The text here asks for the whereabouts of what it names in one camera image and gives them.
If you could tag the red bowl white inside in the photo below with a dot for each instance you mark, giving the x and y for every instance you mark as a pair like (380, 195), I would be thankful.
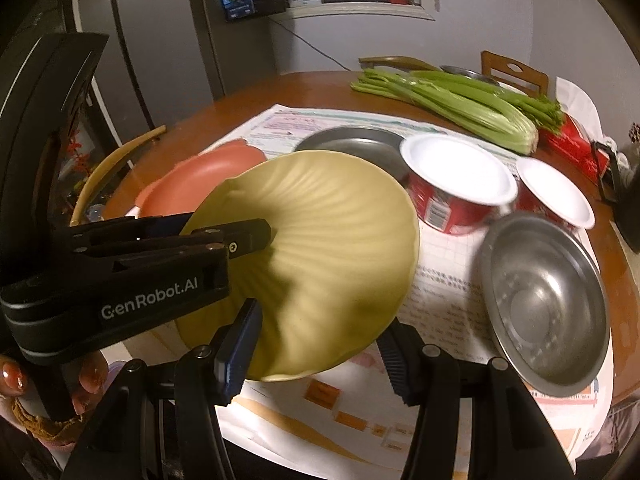
(455, 170)
(555, 192)

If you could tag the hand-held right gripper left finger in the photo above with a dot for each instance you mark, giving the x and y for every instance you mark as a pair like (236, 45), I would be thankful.
(235, 355)

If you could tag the curved-back wooden chair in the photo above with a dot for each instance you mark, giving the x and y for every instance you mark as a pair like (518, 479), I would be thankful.
(395, 61)
(107, 165)

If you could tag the celery bunch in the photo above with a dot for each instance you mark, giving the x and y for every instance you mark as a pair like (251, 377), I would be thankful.
(525, 97)
(465, 110)

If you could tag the red tissue pack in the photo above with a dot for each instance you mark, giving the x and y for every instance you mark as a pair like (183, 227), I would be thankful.
(575, 152)

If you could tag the pink plate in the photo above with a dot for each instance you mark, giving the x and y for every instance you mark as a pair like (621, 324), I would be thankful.
(200, 175)

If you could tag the grey metal plate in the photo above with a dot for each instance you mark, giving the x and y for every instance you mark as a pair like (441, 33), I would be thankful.
(350, 142)

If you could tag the blue box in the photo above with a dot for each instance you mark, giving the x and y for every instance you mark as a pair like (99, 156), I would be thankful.
(237, 2)

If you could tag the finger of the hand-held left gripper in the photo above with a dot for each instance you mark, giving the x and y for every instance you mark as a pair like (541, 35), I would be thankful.
(245, 237)

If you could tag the stainless steel bowl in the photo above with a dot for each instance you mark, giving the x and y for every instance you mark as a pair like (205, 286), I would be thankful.
(545, 305)

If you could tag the patterned ornament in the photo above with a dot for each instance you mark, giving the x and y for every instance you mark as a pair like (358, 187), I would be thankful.
(634, 132)

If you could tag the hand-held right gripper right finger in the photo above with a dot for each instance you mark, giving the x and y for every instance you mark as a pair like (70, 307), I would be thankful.
(397, 360)

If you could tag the newspaper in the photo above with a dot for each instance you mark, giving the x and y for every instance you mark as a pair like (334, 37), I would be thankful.
(440, 300)

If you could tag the grey refrigerator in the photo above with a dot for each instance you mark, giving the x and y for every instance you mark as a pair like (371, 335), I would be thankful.
(165, 35)

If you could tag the person's left hand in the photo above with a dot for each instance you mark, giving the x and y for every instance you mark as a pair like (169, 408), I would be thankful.
(92, 372)

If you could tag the black thermos jug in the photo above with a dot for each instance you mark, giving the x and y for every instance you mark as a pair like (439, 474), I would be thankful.
(627, 210)

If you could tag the steel pot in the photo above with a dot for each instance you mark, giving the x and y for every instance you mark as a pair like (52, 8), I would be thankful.
(467, 72)

